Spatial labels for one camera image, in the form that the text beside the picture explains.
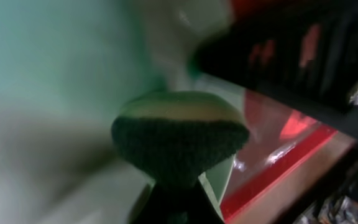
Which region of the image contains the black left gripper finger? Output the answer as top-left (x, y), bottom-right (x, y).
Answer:
top-left (131, 182), bottom-right (224, 224)

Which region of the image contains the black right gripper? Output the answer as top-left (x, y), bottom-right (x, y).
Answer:
top-left (193, 0), bottom-right (358, 140)

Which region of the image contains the green yellow sponge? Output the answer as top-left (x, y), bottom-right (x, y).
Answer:
top-left (111, 91), bottom-right (249, 189)

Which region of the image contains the red plastic tray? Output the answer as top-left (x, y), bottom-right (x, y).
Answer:
top-left (219, 0), bottom-right (338, 223)

